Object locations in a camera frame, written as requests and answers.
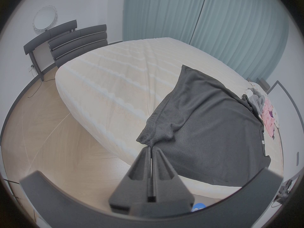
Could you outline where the grey garment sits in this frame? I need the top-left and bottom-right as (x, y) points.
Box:
(245, 89), (265, 116)

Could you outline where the black long-sleeved top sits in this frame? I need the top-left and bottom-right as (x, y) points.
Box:
(136, 65), (272, 187)

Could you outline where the grey bedside table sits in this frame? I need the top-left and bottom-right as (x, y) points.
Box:
(247, 78), (270, 92)

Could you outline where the blue-green curtain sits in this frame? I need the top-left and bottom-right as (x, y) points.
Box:
(122, 0), (209, 45)
(190, 0), (290, 81)

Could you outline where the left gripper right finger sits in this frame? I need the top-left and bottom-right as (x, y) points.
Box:
(152, 147), (194, 205)

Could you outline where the round white-framed mirror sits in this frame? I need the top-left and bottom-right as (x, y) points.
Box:
(32, 6), (58, 32)

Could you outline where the thin black cable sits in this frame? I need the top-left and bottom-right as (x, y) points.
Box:
(28, 67), (56, 98)

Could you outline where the black chest of drawers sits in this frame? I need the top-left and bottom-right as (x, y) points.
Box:
(48, 24), (109, 68)

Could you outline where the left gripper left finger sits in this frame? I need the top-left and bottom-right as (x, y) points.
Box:
(108, 147), (152, 207)

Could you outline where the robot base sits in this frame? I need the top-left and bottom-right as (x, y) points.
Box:
(190, 197), (214, 213)

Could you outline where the pink garment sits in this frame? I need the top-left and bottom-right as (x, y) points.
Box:
(261, 99), (276, 138)

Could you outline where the bed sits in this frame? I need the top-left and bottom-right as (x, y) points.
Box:
(55, 37), (300, 198)

